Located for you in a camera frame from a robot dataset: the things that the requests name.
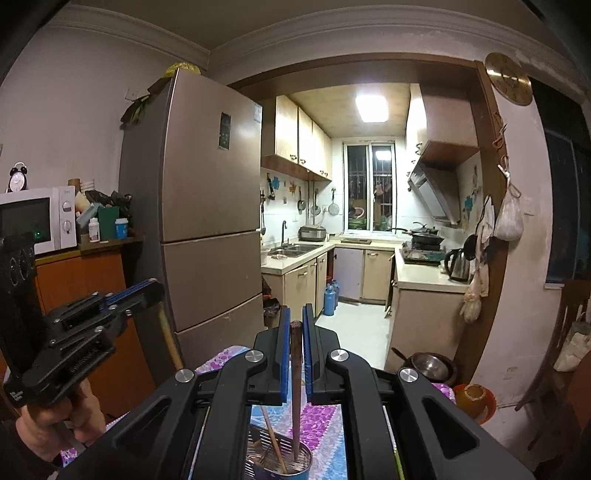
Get steel pot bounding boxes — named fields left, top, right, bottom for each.
left=410, top=351, right=456, bottom=382

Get beige wall cabinets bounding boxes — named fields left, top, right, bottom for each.
left=260, top=95, right=334, bottom=182

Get dark brown wooden chopstick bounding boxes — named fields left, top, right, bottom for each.
left=288, top=320, right=304, bottom=464

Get blue metal utensil holder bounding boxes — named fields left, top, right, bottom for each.
left=247, top=424, right=313, bottom=480

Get black twin-bell alarm clock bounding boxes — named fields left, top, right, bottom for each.
left=6, top=162, right=30, bottom=193

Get dark wooden chair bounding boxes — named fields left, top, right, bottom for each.
left=516, top=277, right=591, bottom=464

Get black wok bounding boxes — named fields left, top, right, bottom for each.
left=392, top=222, right=445, bottom=246

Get white microwave oven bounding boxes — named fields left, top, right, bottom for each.
left=0, top=186, right=77, bottom=257

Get yellow-green bag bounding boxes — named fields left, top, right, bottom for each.
left=165, top=62, right=202, bottom=78

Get beige cabinet above range hood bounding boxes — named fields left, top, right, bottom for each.
left=406, top=83, right=480, bottom=168

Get wooden stick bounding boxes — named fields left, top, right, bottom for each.
left=154, top=295, right=186, bottom=373

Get person's left hand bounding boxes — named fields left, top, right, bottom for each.
left=17, top=376, right=109, bottom=462

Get barred kitchen window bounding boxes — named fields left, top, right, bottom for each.
left=342, top=141, right=397, bottom=232

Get beige base cabinets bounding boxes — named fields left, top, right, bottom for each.
left=261, top=246, right=470, bottom=371

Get hanging white plastic bag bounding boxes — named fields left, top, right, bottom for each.
left=493, top=182, right=525, bottom=242

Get gold wall clock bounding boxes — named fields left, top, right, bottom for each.
left=484, top=52, right=533, bottom=106

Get dark green cloth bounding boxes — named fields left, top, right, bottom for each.
left=120, top=93, right=154, bottom=128

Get steel range hood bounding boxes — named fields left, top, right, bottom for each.
left=407, top=161, right=463, bottom=227

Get steel kitchen sink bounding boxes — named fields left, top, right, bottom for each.
left=267, top=243, right=317, bottom=258

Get gas stove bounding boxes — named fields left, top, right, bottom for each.
left=400, top=244, right=447, bottom=265

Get floral striped tablecloth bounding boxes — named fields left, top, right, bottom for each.
left=60, top=346, right=457, bottom=480

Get steel electric kettle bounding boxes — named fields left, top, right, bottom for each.
left=444, top=247, right=474, bottom=282

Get orange wooden cabinet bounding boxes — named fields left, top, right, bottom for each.
left=25, top=237, right=158, bottom=418

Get bronze three-door refrigerator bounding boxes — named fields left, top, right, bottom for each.
left=119, top=69, right=265, bottom=371

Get person's left forearm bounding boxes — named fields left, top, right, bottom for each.
left=0, top=415, right=65, bottom=480

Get dark crumpled bag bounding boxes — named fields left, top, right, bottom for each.
left=85, top=189, right=136, bottom=219

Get square ceiling light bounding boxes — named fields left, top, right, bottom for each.
left=354, top=94, right=388, bottom=123

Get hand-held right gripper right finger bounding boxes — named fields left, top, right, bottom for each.
left=302, top=304, right=546, bottom=480

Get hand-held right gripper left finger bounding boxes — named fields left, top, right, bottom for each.
left=60, top=307, right=293, bottom=480

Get dark framed window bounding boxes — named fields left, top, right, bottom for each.
left=530, top=78, right=591, bottom=288

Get green box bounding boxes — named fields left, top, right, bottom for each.
left=98, top=206, right=121, bottom=241

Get orange bowl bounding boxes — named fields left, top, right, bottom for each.
left=454, top=383, right=498, bottom=424

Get light wooden chopstick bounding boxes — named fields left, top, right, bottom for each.
left=259, top=405, right=288, bottom=472

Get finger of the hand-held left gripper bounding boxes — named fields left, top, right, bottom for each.
left=23, top=318, right=129, bottom=403
left=44, top=278, right=165, bottom=343

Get hanging beige cloth bags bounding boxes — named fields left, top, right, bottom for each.
left=461, top=196, right=496, bottom=324

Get silver rice cooker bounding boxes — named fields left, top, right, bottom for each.
left=297, top=224, right=329, bottom=243

